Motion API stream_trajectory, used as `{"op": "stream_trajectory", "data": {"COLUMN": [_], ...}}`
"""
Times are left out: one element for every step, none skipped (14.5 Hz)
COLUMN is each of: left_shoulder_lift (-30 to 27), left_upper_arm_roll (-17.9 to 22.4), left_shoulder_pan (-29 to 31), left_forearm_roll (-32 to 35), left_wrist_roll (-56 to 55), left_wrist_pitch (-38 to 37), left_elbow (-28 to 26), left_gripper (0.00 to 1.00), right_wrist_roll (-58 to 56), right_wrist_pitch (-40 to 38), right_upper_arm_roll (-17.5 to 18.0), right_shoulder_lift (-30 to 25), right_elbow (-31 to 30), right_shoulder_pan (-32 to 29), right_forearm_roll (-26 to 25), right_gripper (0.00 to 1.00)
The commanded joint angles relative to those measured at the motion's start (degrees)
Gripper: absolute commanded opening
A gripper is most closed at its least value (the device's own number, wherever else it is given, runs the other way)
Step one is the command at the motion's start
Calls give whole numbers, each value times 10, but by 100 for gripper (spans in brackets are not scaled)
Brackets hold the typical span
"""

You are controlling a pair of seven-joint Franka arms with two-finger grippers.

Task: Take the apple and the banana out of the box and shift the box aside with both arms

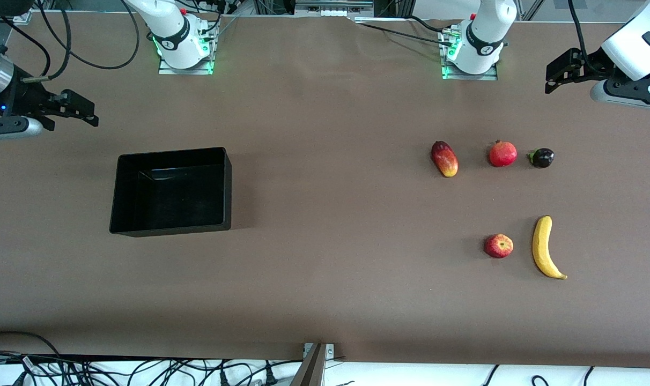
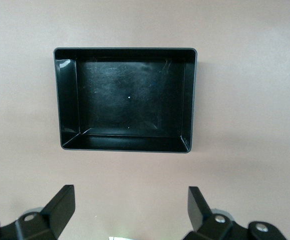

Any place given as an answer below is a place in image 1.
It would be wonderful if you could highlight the black plastic box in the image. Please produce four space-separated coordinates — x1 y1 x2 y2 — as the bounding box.
109 147 233 237

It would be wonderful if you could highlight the yellow banana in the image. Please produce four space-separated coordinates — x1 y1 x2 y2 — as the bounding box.
532 215 568 280

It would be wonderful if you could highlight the red apple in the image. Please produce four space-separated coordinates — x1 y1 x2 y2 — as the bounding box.
484 234 514 259

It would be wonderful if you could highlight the dark purple mangosteen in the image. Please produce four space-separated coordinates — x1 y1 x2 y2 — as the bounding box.
528 148 555 169

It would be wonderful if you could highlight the red pomegranate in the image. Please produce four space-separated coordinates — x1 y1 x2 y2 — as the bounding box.
488 140 518 168

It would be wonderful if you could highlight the red yellow mango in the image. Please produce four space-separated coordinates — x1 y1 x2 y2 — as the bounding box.
431 140 459 178

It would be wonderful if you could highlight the grey power strip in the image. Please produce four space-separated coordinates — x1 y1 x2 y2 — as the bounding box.
294 0 375 18

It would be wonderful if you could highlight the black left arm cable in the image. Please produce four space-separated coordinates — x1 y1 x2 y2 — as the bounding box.
568 0 596 73

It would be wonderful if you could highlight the thin black looping cable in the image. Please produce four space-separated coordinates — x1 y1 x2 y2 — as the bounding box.
35 0 141 70

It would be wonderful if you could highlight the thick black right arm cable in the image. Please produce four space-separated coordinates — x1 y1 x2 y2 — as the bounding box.
1 0 72 84

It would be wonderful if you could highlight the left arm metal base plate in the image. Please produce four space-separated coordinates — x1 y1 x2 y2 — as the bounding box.
441 32 498 81

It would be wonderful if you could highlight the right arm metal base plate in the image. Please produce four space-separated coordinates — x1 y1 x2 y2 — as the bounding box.
158 32 218 76

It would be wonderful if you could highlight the black cable on table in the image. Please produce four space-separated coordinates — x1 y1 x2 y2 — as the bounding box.
352 16 457 48

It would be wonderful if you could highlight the large black cable loop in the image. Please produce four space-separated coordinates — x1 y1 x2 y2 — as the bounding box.
0 331 63 359

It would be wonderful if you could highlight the black cable tangle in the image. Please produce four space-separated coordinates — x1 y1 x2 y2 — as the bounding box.
0 351 285 386

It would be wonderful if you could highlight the grey metal camera post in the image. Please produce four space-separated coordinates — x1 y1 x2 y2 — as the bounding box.
290 343 328 386

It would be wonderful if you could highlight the silver post mounting bracket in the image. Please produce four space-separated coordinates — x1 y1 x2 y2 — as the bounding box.
302 343 336 361

